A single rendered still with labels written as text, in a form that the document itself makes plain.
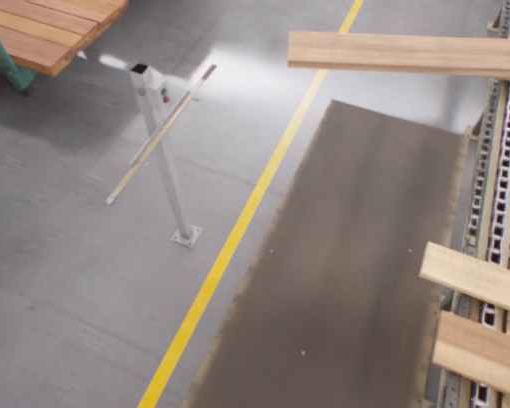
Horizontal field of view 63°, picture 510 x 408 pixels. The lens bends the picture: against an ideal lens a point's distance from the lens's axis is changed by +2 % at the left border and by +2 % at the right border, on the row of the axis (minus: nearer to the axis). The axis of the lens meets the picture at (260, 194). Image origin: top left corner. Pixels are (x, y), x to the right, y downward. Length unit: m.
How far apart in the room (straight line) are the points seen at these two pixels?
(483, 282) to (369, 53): 1.34
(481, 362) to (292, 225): 1.45
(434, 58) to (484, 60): 0.26
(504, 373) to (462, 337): 0.15
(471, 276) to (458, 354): 0.31
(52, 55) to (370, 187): 2.42
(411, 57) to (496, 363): 1.57
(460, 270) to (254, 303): 1.19
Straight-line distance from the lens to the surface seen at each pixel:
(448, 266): 1.77
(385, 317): 2.56
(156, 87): 1.72
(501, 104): 2.59
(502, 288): 1.82
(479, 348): 1.69
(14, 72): 3.50
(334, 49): 2.47
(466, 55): 2.64
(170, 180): 2.19
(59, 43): 3.51
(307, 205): 2.82
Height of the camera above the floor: 2.34
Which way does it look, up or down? 55 degrees down
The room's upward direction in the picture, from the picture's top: 1 degrees clockwise
